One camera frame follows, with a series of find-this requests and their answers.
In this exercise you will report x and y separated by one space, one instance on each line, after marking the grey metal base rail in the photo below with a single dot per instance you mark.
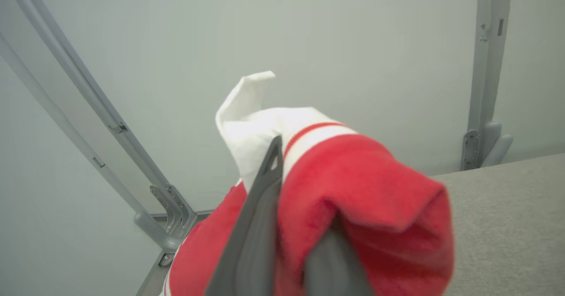
150 282

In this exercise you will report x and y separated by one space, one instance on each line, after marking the grey metal frame post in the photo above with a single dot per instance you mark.
485 66
117 127

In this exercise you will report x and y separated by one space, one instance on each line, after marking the red lettered basketball jersey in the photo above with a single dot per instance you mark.
366 190

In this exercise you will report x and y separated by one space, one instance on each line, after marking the grey fabric sofa cushion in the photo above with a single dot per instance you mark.
507 225

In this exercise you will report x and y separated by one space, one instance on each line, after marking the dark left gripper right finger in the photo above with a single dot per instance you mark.
335 274

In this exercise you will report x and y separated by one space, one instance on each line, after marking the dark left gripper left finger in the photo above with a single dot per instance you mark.
254 243

